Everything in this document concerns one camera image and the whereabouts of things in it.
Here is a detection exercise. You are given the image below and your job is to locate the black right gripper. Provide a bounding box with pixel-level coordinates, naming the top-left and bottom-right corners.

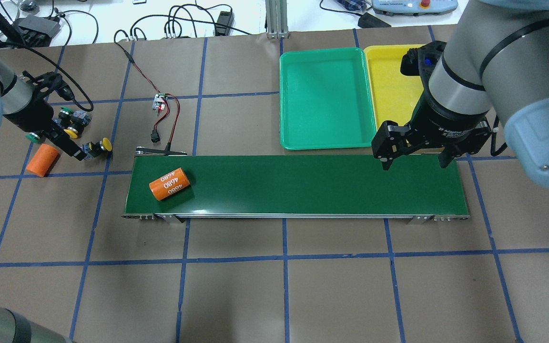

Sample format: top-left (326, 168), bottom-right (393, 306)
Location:
top-left (372, 91), bottom-right (493, 171)

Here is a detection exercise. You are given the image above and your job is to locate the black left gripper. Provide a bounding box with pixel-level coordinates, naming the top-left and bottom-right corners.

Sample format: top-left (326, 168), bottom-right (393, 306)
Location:
top-left (3, 71), bottom-right (87, 161)

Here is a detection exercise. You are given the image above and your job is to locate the yellow push button switch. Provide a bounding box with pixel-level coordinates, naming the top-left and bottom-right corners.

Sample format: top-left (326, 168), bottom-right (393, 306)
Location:
top-left (82, 137), bottom-right (112, 161)

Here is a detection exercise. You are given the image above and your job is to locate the plain orange cylinder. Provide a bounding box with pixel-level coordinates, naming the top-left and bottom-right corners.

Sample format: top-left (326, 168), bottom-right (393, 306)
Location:
top-left (25, 144), bottom-right (60, 177)

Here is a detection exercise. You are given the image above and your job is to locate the orange cylinder with 4680 print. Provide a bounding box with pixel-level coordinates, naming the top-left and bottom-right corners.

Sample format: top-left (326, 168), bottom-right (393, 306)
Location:
top-left (149, 168), bottom-right (191, 201)

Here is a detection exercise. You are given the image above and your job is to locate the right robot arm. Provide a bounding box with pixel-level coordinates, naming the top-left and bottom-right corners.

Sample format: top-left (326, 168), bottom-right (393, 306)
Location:
top-left (372, 0), bottom-right (549, 188)

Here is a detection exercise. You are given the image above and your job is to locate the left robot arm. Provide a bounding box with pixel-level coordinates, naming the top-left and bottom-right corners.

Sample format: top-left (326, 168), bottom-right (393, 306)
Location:
top-left (0, 42), bottom-right (87, 161)

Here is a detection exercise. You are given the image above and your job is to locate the yellow plastic tray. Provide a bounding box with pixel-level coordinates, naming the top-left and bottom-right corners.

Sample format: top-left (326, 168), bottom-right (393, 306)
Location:
top-left (363, 44), bottom-right (423, 130)

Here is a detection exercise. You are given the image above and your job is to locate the small controller circuit board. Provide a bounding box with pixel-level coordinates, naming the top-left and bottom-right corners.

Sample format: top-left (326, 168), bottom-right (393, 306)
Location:
top-left (151, 93), bottom-right (168, 111)

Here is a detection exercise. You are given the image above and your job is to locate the green plastic tray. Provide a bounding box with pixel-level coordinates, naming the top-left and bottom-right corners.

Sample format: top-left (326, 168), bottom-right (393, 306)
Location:
top-left (279, 47), bottom-right (376, 151)

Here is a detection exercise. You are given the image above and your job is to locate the teach pendant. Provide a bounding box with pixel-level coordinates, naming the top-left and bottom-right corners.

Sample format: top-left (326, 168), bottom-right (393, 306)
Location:
top-left (370, 0), bottom-right (458, 17)

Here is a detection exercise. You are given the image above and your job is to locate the green conveyor belt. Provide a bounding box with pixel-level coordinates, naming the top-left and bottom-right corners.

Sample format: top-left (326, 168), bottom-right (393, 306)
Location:
top-left (122, 155), bottom-right (470, 220)

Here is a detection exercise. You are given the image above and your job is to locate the black power adapter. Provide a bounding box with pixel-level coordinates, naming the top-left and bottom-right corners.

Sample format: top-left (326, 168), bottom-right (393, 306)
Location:
top-left (214, 10), bottom-right (234, 37)

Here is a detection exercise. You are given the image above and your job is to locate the green push button switch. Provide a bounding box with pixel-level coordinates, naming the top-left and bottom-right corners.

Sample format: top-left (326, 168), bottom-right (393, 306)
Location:
top-left (58, 107), bottom-right (74, 125)

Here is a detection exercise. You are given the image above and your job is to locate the red black wire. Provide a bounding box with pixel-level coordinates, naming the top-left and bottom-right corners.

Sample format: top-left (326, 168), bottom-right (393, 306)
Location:
top-left (114, 30), bottom-right (181, 154)

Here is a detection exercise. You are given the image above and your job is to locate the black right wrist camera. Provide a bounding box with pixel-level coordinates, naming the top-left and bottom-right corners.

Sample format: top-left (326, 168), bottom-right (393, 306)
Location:
top-left (399, 40), bottom-right (447, 88)

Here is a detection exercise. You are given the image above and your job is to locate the aluminium frame post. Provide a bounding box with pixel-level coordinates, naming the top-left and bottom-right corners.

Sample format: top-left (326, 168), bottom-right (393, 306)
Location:
top-left (265, 0), bottom-right (289, 39)

